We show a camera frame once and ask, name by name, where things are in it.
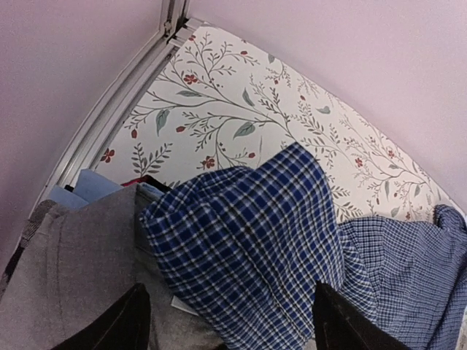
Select grey folded shirt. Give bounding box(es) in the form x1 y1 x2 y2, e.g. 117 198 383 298
1 185 223 349

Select blue checked long sleeve shirt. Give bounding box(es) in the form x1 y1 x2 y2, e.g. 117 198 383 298
139 143 466 349

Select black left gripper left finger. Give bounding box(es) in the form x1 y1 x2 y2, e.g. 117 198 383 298
54 283 151 350

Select floral white tablecloth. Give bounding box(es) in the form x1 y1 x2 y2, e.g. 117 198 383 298
96 25 452 221

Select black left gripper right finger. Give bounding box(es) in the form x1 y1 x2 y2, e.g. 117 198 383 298
314 281 408 350

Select light blue folded shirt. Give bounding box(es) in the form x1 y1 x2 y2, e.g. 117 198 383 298
47 169 123 209

